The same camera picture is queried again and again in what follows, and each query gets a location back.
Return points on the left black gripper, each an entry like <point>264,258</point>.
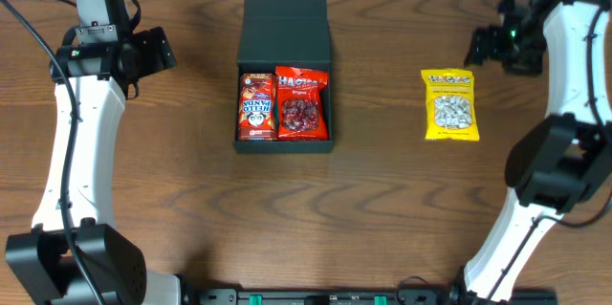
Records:
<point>156,49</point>

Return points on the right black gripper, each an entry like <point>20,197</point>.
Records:
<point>491,44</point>

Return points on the red Hello Panda box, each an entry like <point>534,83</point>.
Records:
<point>256,120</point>

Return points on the black gift box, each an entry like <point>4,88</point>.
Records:
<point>292,33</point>

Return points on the red Hacks candy bag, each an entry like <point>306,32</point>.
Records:
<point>299,104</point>

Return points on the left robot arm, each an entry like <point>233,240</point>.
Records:
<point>73,253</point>

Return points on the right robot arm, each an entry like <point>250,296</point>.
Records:
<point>561,162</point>

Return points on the yellow Hacks candy bag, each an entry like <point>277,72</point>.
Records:
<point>450,113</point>

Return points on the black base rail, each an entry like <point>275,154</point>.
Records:
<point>416,296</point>

